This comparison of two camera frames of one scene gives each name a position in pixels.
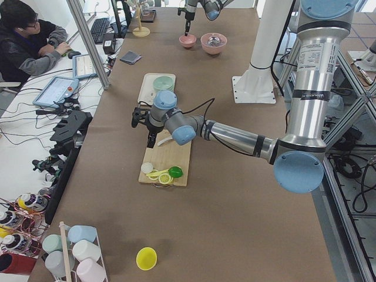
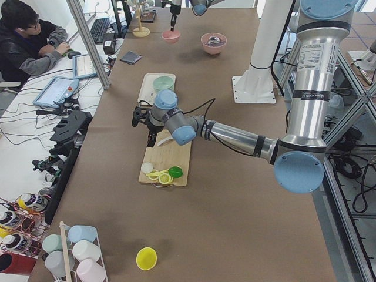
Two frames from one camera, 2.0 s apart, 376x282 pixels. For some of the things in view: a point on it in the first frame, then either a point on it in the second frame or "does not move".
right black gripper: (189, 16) to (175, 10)
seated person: (28, 46) does not move
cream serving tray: (147, 89) does not move
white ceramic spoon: (160, 142) does not move
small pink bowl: (187, 41) to (171, 36)
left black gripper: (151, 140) does not move
